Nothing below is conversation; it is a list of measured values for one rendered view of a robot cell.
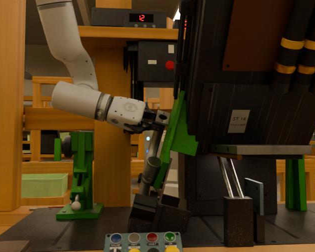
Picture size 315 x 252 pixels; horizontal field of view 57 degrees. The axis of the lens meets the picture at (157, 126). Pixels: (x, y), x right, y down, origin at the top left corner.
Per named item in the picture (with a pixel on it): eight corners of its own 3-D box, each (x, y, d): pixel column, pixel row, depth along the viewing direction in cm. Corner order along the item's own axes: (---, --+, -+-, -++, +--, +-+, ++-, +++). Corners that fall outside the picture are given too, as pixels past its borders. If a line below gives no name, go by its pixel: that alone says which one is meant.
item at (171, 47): (185, 82, 104) (185, 40, 105) (137, 81, 103) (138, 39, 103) (179, 88, 116) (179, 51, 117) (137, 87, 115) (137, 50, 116)
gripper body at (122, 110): (102, 108, 80) (142, 119, 81) (111, 88, 88) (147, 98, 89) (99, 128, 85) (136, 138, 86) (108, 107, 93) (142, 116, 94)
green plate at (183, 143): (191, 175, 76) (211, 98, 77) (160, 167, 75) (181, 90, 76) (183, 170, 88) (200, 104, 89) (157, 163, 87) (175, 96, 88)
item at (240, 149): (311, 160, 60) (311, 145, 61) (236, 160, 59) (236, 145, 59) (242, 152, 99) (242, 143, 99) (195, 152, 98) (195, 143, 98)
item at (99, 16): (132, 26, 107) (132, 8, 108) (91, 25, 106) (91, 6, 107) (132, 33, 114) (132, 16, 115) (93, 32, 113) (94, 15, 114)
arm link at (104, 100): (96, 104, 80) (106, 107, 81) (104, 87, 87) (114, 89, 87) (93, 126, 86) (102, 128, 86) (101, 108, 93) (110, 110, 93)
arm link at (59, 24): (54, 6, 87) (79, 102, 99) (30, 6, 73) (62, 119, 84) (83, 2, 87) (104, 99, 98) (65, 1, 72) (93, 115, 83)
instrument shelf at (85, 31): (312, 43, 108) (312, 32, 108) (63, 36, 100) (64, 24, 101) (279, 61, 133) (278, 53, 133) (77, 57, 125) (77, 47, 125)
